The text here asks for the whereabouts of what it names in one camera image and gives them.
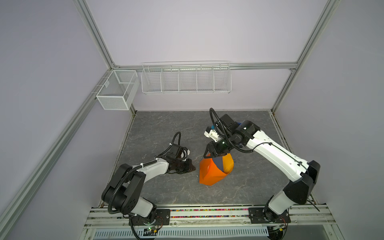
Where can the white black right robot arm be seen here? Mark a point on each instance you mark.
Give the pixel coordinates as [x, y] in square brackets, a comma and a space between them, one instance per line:
[247, 137]

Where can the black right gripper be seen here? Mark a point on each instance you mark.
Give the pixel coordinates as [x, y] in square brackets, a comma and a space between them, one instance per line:
[214, 152]

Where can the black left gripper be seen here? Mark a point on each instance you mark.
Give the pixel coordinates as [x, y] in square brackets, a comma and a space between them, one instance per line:
[189, 165]

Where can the white wire wall shelf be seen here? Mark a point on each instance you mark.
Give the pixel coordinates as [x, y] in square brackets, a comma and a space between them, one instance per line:
[186, 77]

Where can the white vented cable duct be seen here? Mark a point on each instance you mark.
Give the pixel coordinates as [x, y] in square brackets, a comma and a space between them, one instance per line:
[182, 233]

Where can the aluminium corner frame post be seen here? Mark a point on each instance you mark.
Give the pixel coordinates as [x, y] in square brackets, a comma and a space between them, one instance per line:
[90, 24]

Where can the blue gift box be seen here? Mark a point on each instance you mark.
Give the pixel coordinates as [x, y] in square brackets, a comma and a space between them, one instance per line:
[218, 161]

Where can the white mesh side basket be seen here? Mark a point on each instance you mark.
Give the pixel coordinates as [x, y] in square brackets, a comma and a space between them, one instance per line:
[118, 90]

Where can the aluminium front rail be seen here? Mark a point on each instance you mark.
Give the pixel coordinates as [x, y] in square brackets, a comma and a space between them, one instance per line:
[237, 215]

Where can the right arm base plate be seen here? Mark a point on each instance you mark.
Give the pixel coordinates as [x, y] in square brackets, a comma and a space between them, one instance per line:
[259, 215]

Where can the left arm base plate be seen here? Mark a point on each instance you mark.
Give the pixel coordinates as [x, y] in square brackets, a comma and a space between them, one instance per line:
[156, 217]

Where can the orange wrapping paper sheet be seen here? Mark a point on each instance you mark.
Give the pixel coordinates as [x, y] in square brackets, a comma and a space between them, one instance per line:
[209, 174]

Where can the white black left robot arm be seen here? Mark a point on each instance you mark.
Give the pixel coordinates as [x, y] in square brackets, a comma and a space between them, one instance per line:
[123, 192]

